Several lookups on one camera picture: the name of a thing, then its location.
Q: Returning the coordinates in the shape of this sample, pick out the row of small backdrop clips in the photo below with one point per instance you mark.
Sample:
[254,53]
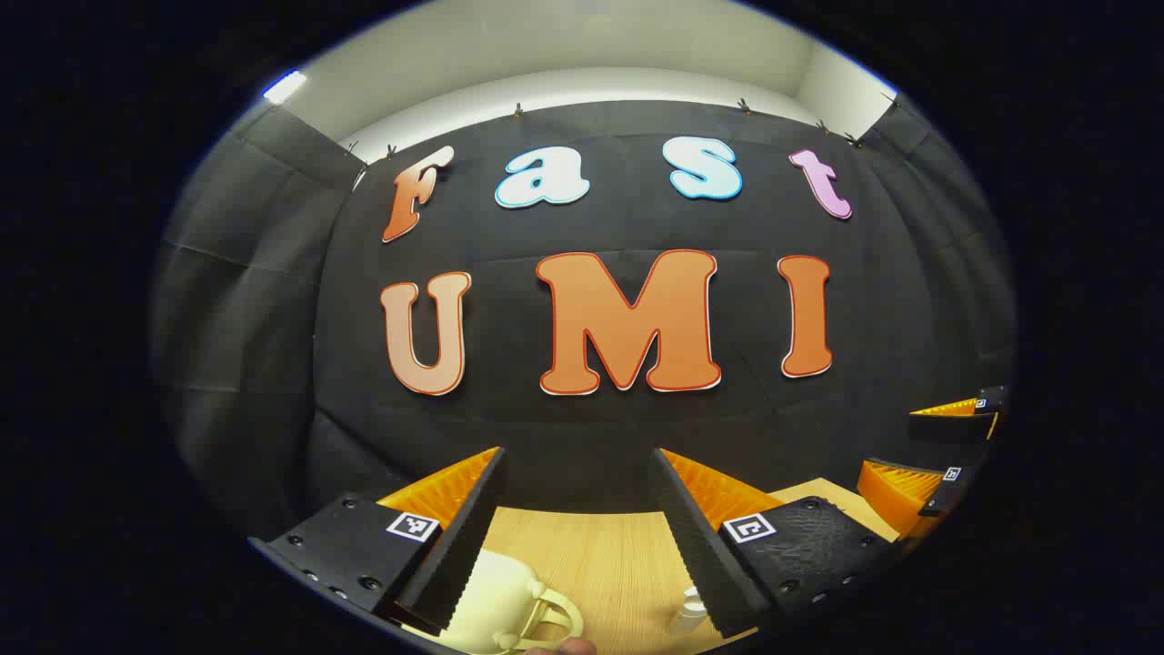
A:
[517,110]

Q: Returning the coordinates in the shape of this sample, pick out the pale yellow suitcase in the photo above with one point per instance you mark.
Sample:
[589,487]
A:
[491,591]

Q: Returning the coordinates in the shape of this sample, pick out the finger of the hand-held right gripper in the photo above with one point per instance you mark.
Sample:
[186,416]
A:
[900,496]
[950,423]

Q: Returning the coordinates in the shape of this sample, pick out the white pump bottle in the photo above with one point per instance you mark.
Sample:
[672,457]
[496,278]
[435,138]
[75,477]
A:
[687,614]

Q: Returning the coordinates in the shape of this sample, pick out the ceiling light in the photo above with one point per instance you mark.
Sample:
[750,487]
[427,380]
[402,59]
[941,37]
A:
[285,86]

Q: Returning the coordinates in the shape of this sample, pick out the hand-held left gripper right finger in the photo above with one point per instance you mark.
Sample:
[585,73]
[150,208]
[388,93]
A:
[700,555]

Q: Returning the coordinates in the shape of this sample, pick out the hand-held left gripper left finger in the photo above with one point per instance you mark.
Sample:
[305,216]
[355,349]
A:
[468,537]

